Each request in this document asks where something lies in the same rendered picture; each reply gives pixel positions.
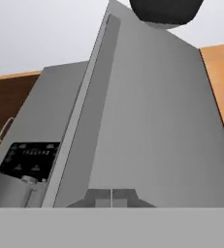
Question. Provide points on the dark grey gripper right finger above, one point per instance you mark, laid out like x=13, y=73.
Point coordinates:
x=124, y=197

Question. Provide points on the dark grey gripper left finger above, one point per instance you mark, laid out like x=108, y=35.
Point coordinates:
x=99, y=197

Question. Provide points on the grey fridge door with dispenser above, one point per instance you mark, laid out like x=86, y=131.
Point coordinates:
x=44, y=109

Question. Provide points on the dark brown cupboard door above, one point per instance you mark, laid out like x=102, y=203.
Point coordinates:
x=6, y=103

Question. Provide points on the light wood cupboard panel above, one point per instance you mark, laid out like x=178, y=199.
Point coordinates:
x=221, y=87

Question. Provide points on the black and white round object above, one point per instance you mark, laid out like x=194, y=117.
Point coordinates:
x=166, y=11

